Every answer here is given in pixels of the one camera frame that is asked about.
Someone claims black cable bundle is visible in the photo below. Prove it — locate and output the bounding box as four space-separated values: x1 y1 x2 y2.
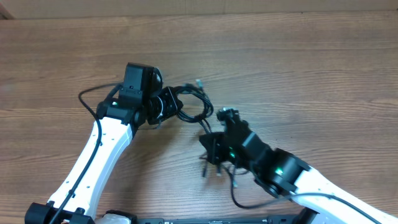
174 79 240 189

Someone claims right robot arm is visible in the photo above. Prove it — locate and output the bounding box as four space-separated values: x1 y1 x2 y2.
200 119 397 223

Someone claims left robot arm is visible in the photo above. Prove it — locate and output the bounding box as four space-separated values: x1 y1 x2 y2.
24 63 181 223

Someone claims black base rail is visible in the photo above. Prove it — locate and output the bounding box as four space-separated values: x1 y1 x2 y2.
96 208 318 224

